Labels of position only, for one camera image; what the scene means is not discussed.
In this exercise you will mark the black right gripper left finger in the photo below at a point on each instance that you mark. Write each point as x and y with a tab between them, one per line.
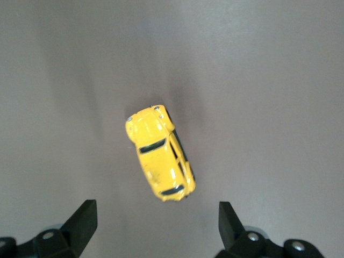
84	225

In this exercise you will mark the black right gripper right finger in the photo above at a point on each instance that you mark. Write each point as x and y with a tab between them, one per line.
231	228

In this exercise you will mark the yellow beetle toy car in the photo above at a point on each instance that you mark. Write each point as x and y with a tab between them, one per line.
156	158

